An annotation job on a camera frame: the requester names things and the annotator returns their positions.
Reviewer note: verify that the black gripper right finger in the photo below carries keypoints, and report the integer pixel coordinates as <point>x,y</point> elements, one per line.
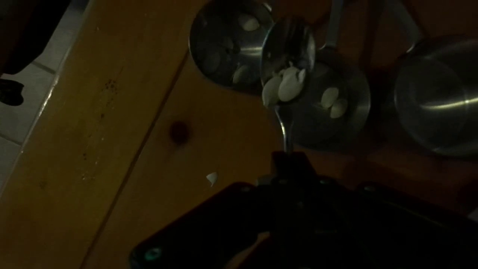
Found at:
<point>300,172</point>

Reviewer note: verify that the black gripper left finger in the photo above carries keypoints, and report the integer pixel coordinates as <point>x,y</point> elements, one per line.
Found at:
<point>281,172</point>

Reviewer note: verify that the small white object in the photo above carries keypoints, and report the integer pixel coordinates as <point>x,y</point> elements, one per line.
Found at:
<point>329,97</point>
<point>339,108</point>
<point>285,84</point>
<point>212,178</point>
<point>249,22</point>
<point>240,75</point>

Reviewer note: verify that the silver spoon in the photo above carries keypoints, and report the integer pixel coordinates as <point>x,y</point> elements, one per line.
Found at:
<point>288,46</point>

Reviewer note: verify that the large steel measuring cup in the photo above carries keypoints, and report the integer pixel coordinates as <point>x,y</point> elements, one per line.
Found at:
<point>438,105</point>

